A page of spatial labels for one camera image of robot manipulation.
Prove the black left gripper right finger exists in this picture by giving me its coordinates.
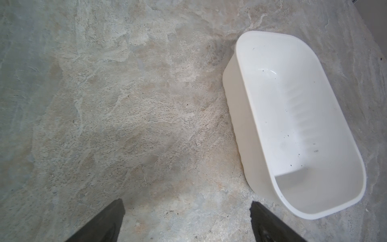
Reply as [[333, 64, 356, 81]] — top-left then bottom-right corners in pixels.
[[250, 201, 306, 242]]

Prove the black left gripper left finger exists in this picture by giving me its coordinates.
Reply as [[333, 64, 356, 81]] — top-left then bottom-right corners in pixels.
[[66, 199, 125, 242]]

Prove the white plastic bin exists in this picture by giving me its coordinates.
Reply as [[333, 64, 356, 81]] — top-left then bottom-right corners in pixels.
[[222, 31, 366, 220]]

